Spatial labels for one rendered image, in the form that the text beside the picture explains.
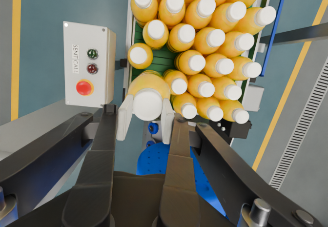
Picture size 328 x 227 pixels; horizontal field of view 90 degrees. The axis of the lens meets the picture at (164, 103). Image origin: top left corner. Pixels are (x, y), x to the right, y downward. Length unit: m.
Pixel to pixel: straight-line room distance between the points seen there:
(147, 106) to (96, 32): 0.28
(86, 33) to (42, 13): 1.36
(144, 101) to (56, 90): 1.60
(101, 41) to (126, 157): 1.51
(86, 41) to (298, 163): 2.39
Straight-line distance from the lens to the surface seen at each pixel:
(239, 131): 0.65
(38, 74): 1.83
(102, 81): 0.45
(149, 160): 0.52
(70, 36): 0.47
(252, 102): 0.81
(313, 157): 2.57
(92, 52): 0.44
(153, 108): 0.21
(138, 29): 0.64
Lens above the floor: 1.52
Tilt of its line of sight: 75 degrees down
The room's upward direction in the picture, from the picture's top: 167 degrees clockwise
